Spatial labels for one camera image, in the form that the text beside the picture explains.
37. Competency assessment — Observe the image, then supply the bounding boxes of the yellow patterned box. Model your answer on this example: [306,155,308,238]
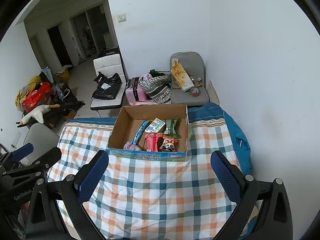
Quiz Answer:
[170,63,195,92]

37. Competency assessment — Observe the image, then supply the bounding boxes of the red bag pile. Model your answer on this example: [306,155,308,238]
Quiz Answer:
[15,76,43,109]

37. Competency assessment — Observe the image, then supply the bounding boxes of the orange panda snack packet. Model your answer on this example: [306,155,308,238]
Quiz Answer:
[158,135,180,152]

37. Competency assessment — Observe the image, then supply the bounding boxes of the pink suitcase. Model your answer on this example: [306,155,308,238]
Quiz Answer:
[125,77,155,105]

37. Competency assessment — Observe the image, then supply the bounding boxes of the light blue bag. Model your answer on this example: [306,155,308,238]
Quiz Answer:
[40,67,55,83]

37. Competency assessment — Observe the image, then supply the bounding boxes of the pile of black bags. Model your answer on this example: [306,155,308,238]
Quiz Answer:
[42,87,85,128]

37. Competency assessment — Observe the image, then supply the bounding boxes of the sliding glass door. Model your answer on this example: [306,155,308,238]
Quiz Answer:
[69,1,113,60]

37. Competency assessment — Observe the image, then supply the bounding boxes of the white and yellow carton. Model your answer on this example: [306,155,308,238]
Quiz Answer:
[145,117,167,133]

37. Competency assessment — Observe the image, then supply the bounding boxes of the dark doorway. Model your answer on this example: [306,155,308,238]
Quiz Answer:
[46,22,74,68]

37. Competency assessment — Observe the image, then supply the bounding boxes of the red snack packet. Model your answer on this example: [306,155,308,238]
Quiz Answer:
[144,133,164,152]

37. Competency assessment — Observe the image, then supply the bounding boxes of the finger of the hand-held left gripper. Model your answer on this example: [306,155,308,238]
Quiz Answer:
[0,142,34,170]
[0,147,62,183]

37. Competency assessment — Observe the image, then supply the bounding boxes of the black plastic bag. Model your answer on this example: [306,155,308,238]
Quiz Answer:
[92,71,122,100]

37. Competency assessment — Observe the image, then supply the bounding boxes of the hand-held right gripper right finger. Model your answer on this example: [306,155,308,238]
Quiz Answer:
[210,150,293,240]

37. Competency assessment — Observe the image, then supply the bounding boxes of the yellow cardboard box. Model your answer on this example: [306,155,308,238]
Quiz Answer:
[54,65,73,84]

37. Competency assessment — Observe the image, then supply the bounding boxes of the long blue snack packet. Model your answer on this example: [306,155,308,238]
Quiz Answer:
[132,120,150,145]

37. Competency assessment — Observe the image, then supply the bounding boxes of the grey cushioned chair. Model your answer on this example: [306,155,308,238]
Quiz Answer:
[170,52,210,106]

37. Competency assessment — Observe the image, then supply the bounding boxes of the printed cardboard box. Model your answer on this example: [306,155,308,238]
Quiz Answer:
[107,104,192,162]

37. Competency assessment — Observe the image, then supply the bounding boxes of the plaid blanket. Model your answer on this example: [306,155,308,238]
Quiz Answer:
[47,120,242,240]

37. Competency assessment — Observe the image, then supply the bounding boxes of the light grey chair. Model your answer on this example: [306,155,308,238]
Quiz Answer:
[24,123,60,165]

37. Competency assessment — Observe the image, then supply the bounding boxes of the black and white patterned bag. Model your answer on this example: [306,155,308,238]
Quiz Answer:
[138,74,173,104]

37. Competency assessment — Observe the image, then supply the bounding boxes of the white flat board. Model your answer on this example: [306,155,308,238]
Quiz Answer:
[208,79,221,105]

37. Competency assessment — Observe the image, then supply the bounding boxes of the white goose plush toy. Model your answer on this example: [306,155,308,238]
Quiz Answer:
[20,104,60,127]

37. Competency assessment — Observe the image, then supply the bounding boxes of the white chair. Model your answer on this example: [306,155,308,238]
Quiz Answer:
[90,54,127,118]

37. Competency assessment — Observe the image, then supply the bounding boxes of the blue jacket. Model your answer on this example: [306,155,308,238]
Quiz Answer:
[222,110,252,172]

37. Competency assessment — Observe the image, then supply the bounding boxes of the green snack packet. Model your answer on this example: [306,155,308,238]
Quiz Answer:
[164,118,181,138]

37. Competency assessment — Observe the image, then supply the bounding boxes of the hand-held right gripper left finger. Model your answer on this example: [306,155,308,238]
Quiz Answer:
[25,150,109,240]

